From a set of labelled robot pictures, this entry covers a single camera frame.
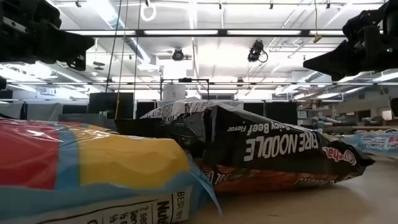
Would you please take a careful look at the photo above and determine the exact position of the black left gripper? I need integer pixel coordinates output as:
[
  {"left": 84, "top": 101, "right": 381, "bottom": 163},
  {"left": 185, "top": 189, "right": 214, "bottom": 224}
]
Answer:
[{"left": 0, "top": 0, "right": 96, "bottom": 72}]

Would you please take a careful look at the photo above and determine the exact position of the wooden background table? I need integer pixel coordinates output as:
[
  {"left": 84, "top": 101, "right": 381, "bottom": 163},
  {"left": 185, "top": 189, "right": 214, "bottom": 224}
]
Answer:
[{"left": 323, "top": 124, "right": 398, "bottom": 132}]

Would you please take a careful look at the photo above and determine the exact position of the black Fire Noodle pack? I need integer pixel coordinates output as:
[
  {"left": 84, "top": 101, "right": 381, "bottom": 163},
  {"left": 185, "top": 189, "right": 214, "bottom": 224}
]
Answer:
[{"left": 114, "top": 96, "right": 376, "bottom": 194}]

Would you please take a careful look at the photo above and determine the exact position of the blue Maruchan ramen pack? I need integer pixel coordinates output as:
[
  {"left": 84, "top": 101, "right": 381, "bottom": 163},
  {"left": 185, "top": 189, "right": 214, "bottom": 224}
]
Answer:
[{"left": 340, "top": 129, "right": 398, "bottom": 156}]

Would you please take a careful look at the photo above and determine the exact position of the black ceiling spotlight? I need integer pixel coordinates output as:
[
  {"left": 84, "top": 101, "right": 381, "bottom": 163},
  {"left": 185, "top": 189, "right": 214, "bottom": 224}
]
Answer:
[
  {"left": 247, "top": 39, "right": 269, "bottom": 63},
  {"left": 171, "top": 48, "right": 186, "bottom": 62}
]

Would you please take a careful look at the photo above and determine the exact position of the yellow snack packet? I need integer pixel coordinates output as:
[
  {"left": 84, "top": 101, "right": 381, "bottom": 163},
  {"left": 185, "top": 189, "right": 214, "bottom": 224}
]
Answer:
[{"left": 0, "top": 117, "right": 223, "bottom": 224}]

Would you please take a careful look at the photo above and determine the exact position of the white cylindrical container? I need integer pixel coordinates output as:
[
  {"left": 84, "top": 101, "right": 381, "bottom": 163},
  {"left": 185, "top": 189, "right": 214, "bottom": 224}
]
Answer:
[{"left": 162, "top": 83, "right": 187, "bottom": 102}]

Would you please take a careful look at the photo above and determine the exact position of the grey office partition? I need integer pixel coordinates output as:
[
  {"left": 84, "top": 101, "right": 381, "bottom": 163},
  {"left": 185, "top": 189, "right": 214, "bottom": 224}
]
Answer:
[{"left": 0, "top": 102, "right": 65, "bottom": 121}]

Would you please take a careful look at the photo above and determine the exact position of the clear plastic bin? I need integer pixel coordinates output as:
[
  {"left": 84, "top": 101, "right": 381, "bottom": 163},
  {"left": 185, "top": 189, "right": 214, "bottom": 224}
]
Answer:
[{"left": 155, "top": 99, "right": 245, "bottom": 110}]

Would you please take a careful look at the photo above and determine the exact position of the white hanging ring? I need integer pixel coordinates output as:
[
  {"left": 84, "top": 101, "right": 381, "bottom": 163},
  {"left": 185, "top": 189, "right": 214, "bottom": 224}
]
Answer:
[{"left": 139, "top": 0, "right": 157, "bottom": 22}]

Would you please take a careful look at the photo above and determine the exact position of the thin black light rail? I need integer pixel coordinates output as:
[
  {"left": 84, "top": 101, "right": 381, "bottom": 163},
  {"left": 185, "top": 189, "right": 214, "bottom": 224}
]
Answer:
[{"left": 6, "top": 80, "right": 398, "bottom": 86}]

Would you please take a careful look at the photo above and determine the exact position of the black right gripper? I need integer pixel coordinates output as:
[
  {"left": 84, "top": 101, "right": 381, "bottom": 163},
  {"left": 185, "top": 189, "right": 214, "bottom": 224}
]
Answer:
[{"left": 303, "top": 8, "right": 398, "bottom": 82}]

